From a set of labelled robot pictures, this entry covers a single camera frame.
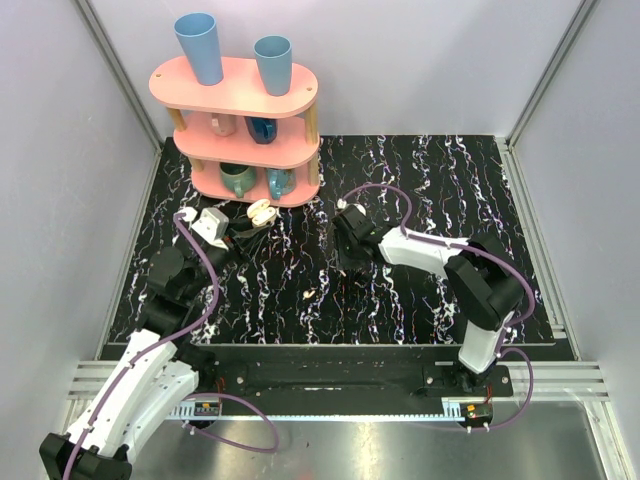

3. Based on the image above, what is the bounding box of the white earbuds charging case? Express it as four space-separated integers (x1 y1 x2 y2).
247 198 278 228

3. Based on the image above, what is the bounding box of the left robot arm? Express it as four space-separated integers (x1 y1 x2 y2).
39 212 260 479

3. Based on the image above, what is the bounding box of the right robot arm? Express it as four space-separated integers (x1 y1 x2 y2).
332 200 535 397

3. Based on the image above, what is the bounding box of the green ceramic mug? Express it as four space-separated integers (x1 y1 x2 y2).
219 163 257 199

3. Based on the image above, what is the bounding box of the blue butterfly mug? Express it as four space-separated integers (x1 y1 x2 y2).
266 168 296 200

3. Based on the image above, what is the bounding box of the pink three-tier shelf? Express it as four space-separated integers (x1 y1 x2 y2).
149 56 320 208

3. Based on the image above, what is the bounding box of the dark blue mug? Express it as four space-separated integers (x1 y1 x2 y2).
245 117 277 145

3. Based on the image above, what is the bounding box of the pink mug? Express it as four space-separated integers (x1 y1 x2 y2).
211 113 237 137

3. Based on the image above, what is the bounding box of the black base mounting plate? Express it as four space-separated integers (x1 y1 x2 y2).
203 344 514 420

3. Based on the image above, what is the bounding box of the blue cup right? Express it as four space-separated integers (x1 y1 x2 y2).
254 35 292 96

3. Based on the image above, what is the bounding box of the tall blue cup left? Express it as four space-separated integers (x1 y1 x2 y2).
174 12 224 86

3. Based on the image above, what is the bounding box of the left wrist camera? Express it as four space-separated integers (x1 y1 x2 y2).
192 207 229 248

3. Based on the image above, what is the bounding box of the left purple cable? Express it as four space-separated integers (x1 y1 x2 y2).
59 208 280 480

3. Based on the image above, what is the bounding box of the purple cable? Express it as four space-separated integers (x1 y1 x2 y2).
336 182 537 433
59 208 280 480

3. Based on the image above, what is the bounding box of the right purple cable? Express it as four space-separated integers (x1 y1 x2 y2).
336 182 537 433

